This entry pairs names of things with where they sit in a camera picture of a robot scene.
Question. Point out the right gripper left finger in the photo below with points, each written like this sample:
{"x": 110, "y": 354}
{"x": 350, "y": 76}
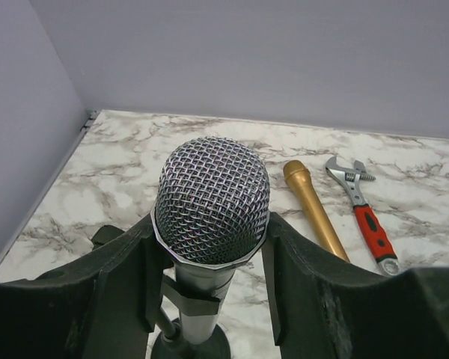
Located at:
{"x": 67, "y": 303}

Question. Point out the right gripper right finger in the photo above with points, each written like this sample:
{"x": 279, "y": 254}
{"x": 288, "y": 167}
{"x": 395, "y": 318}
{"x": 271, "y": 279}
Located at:
{"x": 324, "y": 307}

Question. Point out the gold microphone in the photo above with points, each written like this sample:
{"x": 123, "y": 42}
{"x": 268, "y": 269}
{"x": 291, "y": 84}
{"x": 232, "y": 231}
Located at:
{"x": 298, "y": 179}

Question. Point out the silver microphone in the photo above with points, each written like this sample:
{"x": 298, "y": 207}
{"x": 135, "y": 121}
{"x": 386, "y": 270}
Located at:
{"x": 211, "y": 213}

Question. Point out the black left mic stand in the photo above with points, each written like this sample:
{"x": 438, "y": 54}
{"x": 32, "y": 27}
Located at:
{"x": 171, "y": 342}

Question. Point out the red-handled adjustable wrench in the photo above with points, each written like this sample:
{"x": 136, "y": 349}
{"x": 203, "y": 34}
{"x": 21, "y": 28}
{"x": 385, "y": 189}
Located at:
{"x": 372, "y": 231}

